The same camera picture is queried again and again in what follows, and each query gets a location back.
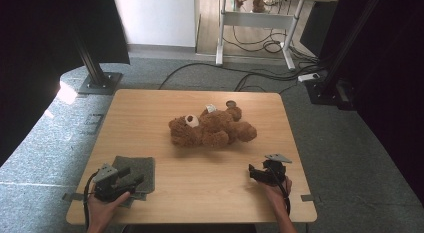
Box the black floor cable bundle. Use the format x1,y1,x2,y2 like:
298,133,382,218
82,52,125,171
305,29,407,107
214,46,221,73
157,52,329,93

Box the grey cloth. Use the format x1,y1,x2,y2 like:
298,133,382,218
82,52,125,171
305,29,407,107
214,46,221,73
111,155,156,208

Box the person's right hand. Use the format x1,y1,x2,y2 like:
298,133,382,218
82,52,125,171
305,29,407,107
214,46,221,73
258,176,294,211

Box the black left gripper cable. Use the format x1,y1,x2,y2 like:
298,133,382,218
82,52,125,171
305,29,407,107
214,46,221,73
82,171,101,231

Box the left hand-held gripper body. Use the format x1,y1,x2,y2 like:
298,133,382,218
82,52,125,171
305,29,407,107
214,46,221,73
92,163,136,203

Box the black cables under desk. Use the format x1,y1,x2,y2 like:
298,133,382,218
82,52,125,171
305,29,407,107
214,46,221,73
222,25,292,55

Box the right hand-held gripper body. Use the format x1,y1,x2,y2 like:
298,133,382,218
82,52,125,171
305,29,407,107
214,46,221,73
262,153,293,186

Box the dark curtain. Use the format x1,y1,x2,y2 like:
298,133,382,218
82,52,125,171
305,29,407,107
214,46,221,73
301,0,424,207
0,0,131,167

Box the brown teddy bear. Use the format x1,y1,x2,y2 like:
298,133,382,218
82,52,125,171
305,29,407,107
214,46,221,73
168,103,258,149

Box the white desk frame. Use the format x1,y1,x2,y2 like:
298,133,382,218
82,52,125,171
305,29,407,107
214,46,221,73
213,0,340,71

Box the white power strip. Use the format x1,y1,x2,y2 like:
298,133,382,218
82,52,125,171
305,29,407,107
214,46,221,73
297,72,321,83

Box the person's left hand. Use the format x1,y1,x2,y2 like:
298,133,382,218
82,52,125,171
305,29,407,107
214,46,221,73
87,190,132,228

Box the black metal stand with base plate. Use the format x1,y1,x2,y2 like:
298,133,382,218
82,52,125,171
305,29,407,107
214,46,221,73
70,24,124,96

